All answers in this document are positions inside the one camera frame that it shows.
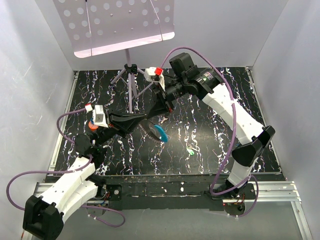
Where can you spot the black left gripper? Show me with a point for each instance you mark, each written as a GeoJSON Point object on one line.
{"type": "Point", "coordinates": [125, 122]}

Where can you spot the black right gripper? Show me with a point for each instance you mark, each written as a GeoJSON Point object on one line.
{"type": "Point", "coordinates": [158, 105]}

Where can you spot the key with green tag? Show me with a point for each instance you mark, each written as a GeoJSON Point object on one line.
{"type": "Point", "coordinates": [191, 148]}

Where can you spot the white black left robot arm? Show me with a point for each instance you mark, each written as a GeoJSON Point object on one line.
{"type": "Point", "coordinates": [45, 215]}

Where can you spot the colourful toy block car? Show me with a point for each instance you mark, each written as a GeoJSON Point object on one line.
{"type": "Point", "coordinates": [93, 127]}

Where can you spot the perforated music stand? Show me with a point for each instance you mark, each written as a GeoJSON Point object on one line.
{"type": "Point", "coordinates": [96, 27]}

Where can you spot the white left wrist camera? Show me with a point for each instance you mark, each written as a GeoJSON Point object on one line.
{"type": "Point", "coordinates": [98, 114]}

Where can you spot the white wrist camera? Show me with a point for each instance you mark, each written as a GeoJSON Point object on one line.
{"type": "Point", "coordinates": [98, 114]}
{"type": "Point", "coordinates": [155, 75]}

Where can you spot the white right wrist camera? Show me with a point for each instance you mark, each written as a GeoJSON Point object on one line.
{"type": "Point", "coordinates": [155, 75]}

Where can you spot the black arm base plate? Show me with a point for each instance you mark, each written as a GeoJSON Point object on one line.
{"type": "Point", "coordinates": [161, 192]}

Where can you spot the aluminium frame rail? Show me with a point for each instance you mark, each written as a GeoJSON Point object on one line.
{"type": "Point", "coordinates": [278, 191]}

